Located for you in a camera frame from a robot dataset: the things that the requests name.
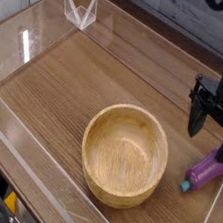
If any purple toy eggplant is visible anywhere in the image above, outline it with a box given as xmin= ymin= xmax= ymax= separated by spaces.
xmin=180 ymin=148 xmax=223 ymax=193

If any brown wooden bowl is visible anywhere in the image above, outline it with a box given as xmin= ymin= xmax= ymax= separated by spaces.
xmin=81 ymin=103 xmax=169 ymax=209

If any clear acrylic corner bracket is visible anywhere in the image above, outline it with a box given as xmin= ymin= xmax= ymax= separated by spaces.
xmin=63 ymin=0 xmax=98 ymax=31

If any clear acrylic tray wall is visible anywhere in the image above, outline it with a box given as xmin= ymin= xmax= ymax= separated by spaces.
xmin=0 ymin=78 xmax=150 ymax=223

